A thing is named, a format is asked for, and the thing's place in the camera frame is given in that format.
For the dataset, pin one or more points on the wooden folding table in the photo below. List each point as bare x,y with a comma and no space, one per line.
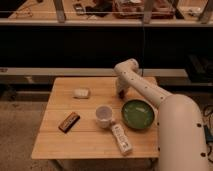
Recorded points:
86,140

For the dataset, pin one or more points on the black device on shelf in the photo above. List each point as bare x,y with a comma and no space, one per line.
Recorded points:
79,9

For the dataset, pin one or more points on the white sponge block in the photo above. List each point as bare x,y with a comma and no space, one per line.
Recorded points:
81,93

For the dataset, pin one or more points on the brown chocolate bar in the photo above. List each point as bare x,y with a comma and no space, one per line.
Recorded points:
66,125

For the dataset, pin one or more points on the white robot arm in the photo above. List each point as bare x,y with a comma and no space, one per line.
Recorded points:
181,137

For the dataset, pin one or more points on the white cup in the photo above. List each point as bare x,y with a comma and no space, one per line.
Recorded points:
104,116

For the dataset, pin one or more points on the white remote control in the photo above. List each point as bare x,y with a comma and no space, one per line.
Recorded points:
121,138

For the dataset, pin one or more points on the dark box on floor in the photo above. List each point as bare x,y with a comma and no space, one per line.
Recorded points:
208,135

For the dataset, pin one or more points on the green bowl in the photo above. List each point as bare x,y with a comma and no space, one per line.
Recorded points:
137,114

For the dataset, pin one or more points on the red tray on shelf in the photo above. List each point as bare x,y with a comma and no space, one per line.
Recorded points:
161,9

